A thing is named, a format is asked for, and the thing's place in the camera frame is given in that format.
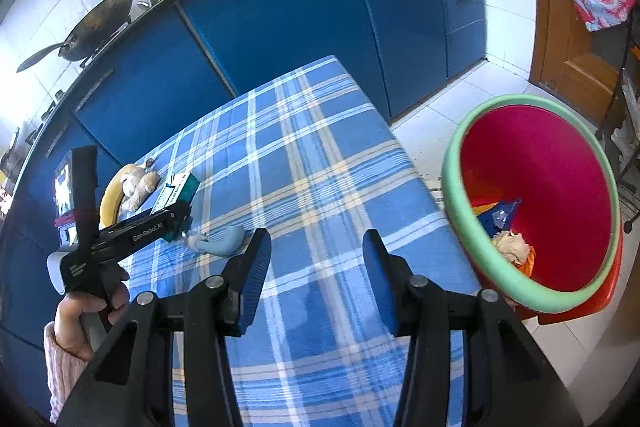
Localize blue kitchen cabinets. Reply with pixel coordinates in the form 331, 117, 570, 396
1, 0, 486, 348

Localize blue plaid tablecloth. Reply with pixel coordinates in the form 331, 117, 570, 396
136, 56, 480, 426

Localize black metal rack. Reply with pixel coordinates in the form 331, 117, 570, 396
596, 2, 639, 234

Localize yellow banana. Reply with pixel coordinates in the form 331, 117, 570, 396
99, 164, 137, 229

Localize person's left hand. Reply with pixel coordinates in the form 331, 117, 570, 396
53, 281, 132, 362

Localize wooden door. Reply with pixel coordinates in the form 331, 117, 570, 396
529, 0, 626, 122

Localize black wok pan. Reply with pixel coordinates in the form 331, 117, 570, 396
16, 0, 132, 72

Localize cream tissue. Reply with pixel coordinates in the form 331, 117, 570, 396
491, 231, 529, 265

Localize light blue rubber glove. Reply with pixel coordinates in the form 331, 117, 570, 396
183, 225, 245, 258

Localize blue plastic wrapper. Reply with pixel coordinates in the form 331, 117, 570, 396
473, 198, 521, 237

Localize red bin green rim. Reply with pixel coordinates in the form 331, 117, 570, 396
442, 94, 623, 325

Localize garlic bulb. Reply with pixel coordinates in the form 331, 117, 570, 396
120, 166, 145, 198

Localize phone on left gripper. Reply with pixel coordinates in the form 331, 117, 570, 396
53, 154, 77, 246

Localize teal white carton box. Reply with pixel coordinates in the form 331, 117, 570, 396
152, 171, 200, 243

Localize ginger root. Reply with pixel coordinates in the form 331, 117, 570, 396
120, 158, 160, 212

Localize gas stove burner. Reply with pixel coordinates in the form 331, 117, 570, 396
78, 16, 132, 69

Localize pink sleeve forearm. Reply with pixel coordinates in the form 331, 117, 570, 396
43, 322, 88, 424

